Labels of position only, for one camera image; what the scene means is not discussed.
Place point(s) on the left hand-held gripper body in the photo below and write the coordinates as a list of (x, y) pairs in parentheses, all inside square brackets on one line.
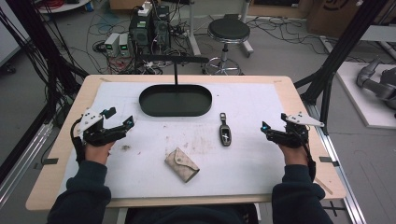
[(99, 135)]

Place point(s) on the person's right hand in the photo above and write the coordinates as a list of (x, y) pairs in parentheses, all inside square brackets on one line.
[(294, 156)]

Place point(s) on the black oval tray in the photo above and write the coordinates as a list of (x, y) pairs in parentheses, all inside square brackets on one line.
[(176, 104)]

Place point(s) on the car key in dark case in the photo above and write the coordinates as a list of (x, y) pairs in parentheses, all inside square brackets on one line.
[(225, 133)]

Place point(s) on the person's torso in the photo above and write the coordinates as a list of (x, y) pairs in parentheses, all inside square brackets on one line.
[(190, 214)]

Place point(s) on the black T-shaped stand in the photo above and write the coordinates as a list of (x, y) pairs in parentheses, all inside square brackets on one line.
[(176, 67)]

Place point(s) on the white power strip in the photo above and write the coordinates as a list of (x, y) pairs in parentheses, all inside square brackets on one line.
[(144, 8)]

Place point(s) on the person's left hand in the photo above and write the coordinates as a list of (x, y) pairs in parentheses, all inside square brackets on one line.
[(97, 154)]

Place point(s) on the beige key pouch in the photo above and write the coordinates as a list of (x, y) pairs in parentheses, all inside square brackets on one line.
[(182, 165)]

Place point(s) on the white platform board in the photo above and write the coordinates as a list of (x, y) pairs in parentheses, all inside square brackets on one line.
[(358, 102)]

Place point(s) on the black tape strip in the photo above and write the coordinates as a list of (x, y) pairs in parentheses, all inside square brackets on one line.
[(49, 161), (329, 160)]

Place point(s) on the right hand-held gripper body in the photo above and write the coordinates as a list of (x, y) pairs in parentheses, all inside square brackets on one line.
[(292, 137)]

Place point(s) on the brown cardboard box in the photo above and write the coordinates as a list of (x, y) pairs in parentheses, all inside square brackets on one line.
[(342, 15)]

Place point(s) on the black computer tower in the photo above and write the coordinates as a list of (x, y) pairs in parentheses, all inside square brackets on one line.
[(140, 31), (162, 29)]

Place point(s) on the grey power supply unit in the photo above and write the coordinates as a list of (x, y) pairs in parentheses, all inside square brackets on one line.
[(124, 45), (112, 43)]

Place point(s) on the black frame post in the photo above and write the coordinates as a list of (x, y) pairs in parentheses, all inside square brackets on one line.
[(339, 49), (37, 40)]

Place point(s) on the white table mat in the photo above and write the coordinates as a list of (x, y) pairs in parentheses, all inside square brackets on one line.
[(243, 168)]

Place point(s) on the black round stool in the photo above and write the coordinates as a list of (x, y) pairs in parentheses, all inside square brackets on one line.
[(229, 30)]

